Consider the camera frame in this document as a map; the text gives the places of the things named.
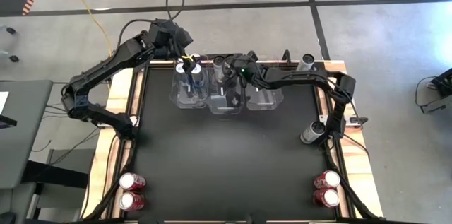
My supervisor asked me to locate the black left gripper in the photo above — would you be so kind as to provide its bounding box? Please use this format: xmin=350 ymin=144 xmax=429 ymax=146
xmin=159 ymin=21 xmax=198 ymax=75

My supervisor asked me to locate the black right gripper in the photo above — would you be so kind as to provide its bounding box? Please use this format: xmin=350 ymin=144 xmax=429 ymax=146
xmin=225 ymin=51 xmax=264 ymax=107

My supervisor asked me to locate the red soda can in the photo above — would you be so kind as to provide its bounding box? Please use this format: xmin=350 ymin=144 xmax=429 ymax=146
xmin=312 ymin=187 xmax=341 ymax=208
xmin=313 ymin=170 xmax=341 ymax=190
xmin=118 ymin=172 xmax=147 ymax=192
xmin=118 ymin=191 xmax=146 ymax=212

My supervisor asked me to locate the clear plastic bin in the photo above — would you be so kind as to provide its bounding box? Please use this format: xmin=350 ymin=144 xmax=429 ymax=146
xmin=244 ymin=56 xmax=285 ymax=111
xmin=169 ymin=54 xmax=210 ymax=110
xmin=206 ymin=54 xmax=246 ymax=115

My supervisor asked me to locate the black table mat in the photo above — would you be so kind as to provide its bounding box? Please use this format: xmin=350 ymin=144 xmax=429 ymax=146
xmin=124 ymin=61 xmax=340 ymax=222

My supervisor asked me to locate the grey desk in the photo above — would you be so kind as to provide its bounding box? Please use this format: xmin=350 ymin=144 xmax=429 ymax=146
xmin=0 ymin=79 xmax=54 ymax=190

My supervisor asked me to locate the white paper sheet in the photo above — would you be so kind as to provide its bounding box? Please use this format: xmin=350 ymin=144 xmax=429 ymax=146
xmin=0 ymin=91 xmax=10 ymax=116

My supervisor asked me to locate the dark flat device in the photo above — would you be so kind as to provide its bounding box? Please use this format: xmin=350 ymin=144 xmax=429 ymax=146
xmin=0 ymin=115 xmax=18 ymax=130

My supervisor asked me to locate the grey equipment box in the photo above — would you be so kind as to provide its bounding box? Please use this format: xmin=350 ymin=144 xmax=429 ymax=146
xmin=421 ymin=93 xmax=452 ymax=114

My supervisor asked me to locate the black equipment case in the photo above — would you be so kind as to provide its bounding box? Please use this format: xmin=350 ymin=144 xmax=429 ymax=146
xmin=429 ymin=67 xmax=452 ymax=98

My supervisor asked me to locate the black frame strut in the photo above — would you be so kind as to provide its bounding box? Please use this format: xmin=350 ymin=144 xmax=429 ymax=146
xmin=83 ymin=138 xmax=137 ymax=222
xmin=323 ymin=138 xmax=385 ymax=222
xmin=281 ymin=49 xmax=293 ymax=66

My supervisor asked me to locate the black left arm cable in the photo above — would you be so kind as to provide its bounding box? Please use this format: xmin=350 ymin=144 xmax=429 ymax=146
xmin=118 ymin=0 xmax=186 ymax=41

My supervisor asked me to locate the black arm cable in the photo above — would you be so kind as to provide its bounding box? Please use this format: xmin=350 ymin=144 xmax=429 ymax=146
xmin=118 ymin=0 xmax=186 ymax=41
xmin=344 ymin=134 xmax=371 ymax=161

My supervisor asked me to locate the yellow floor cable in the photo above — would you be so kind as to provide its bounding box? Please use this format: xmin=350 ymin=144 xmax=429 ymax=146
xmin=57 ymin=0 xmax=114 ymax=58

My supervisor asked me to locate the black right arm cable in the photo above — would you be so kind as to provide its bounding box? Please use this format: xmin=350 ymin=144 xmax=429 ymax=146
xmin=344 ymin=134 xmax=371 ymax=161

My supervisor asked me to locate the black table frame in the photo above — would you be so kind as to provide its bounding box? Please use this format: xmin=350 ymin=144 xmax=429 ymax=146
xmin=114 ymin=60 xmax=356 ymax=223

